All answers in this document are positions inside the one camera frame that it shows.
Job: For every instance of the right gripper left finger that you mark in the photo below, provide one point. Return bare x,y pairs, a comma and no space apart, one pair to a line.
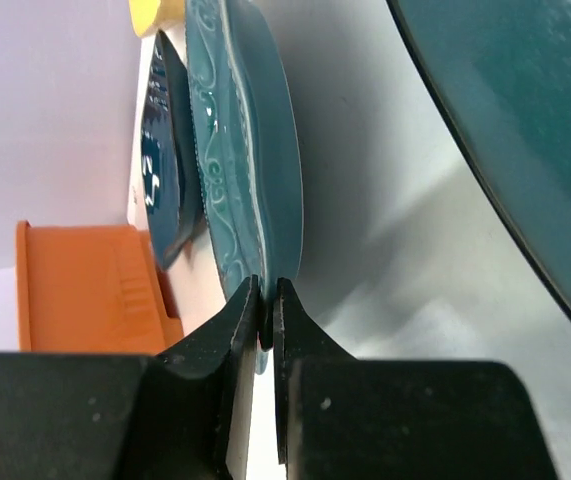
182,414

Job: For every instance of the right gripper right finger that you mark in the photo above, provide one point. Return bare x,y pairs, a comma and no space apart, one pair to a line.
340,417

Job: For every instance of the dark blue leaf plate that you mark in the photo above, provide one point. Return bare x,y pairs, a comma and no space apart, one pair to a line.
171,185

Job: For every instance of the teal scalloped round plate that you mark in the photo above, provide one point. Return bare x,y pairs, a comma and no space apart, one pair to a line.
247,150

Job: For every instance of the teal square plate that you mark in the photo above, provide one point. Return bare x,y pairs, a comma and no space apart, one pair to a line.
499,73

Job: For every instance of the orange plastic bin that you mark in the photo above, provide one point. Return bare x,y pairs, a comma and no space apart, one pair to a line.
91,289

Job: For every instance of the yellow square bowl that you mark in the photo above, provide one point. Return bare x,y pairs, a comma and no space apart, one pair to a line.
147,16

